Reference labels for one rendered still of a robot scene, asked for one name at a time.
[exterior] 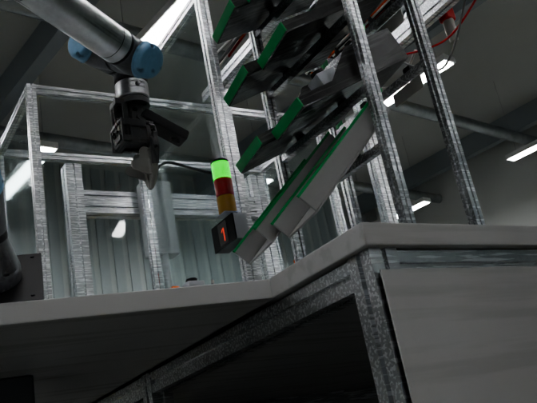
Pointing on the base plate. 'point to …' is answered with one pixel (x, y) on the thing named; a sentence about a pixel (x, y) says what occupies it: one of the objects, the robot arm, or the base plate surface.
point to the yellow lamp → (226, 203)
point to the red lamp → (223, 186)
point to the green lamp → (220, 169)
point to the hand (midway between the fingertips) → (153, 184)
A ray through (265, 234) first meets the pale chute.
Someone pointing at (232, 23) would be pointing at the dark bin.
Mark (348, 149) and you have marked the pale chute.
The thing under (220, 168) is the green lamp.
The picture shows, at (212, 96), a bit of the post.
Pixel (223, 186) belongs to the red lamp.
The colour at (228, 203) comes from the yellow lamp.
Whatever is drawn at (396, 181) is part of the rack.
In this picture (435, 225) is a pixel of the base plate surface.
